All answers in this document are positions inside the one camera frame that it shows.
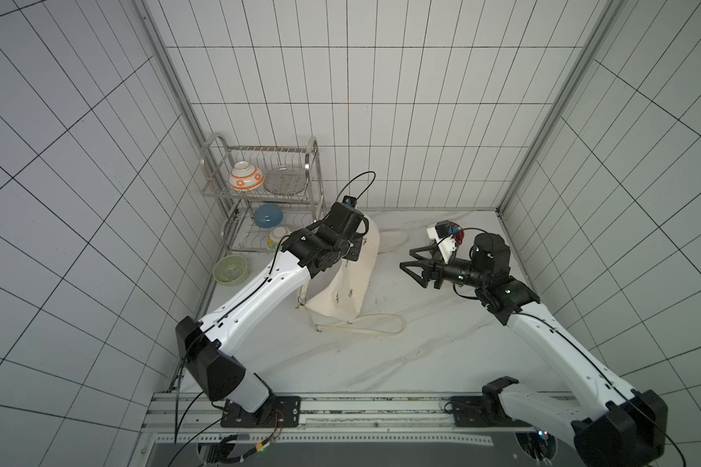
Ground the cream canvas tote bag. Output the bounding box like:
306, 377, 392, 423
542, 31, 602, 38
297, 220, 407, 336

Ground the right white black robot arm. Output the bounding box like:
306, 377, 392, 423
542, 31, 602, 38
399, 229, 670, 466

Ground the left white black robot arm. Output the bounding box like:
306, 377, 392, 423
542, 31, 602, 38
175, 202, 371, 422

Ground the yellow teal patterned bowl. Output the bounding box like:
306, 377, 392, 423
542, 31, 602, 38
267, 226, 291, 250

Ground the blue bowl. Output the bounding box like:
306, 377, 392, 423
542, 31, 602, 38
253, 204, 284, 230

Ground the metal dish rack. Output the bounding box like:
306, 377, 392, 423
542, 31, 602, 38
199, 132, 328, 253

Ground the green bowl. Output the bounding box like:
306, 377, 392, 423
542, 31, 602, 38
212, 254, 248, 286

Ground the white orange patterned bowl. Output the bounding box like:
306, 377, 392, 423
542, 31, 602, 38
229, 161, 265, 192

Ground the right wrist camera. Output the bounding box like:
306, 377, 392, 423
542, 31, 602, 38
426, 220, 461, 264

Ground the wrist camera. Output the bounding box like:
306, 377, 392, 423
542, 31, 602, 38
343, 196, 358, 208
426, 220, 461, 264

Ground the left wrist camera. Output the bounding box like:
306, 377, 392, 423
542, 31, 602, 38
343, 196, 358, 208

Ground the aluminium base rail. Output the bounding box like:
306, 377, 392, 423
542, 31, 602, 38
142, 392, 533, 437

